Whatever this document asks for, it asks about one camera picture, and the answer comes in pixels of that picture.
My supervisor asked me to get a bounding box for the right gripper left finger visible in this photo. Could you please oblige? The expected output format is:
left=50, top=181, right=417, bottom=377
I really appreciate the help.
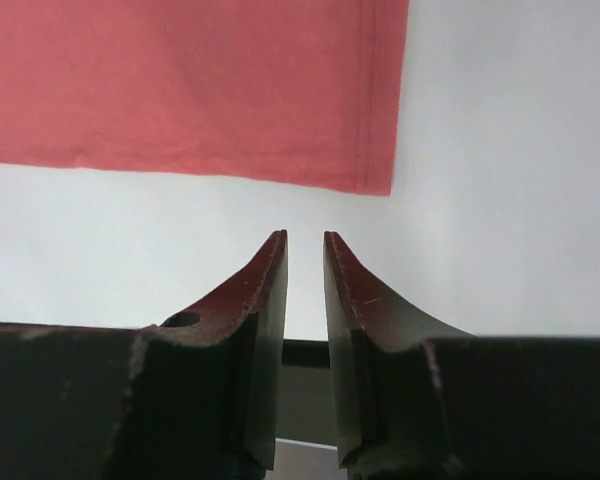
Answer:
left=0, top=230, right=288, bottom=479

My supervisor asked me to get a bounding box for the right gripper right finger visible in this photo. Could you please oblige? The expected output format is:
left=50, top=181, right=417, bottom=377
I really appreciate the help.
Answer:
left=324, top=232, right=600, bottom=479

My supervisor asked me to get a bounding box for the salmon pink t shirt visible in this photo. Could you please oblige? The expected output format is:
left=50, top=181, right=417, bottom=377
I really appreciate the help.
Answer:
left=0, top=1, right=409, bottom=196

